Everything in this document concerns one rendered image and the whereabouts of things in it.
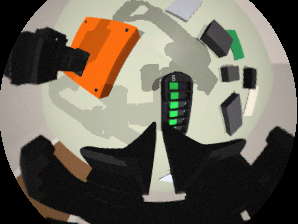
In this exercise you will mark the dark grey switch panel with green rocker switches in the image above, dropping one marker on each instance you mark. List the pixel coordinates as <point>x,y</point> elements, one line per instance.
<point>176,100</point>

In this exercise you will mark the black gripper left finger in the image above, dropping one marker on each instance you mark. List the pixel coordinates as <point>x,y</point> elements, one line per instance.
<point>136,159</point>

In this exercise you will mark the green flat panel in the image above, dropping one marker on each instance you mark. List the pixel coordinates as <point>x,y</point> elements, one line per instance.
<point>236,46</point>

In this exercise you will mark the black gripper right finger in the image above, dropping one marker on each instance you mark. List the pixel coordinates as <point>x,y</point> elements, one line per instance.
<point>187,158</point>

